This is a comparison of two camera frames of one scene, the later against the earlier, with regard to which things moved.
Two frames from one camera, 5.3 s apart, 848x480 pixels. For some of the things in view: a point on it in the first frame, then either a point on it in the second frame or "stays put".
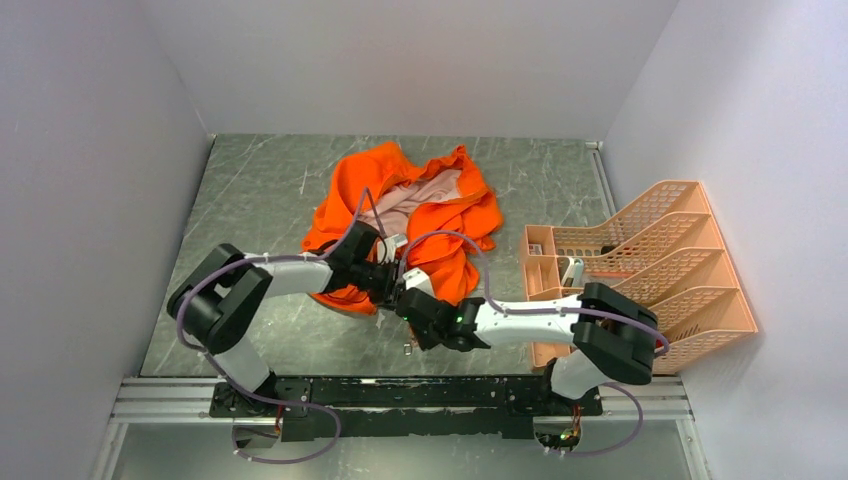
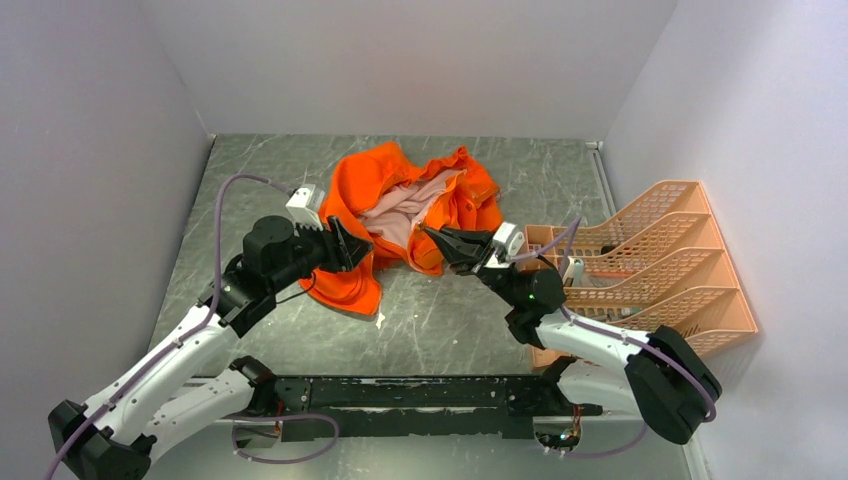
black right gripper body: (428, 338) → (498, 272)
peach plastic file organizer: (665, 251) stays put
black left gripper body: (379, 281) → (315, 249)
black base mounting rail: (396, 407) stays put
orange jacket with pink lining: (442, 214) stays put
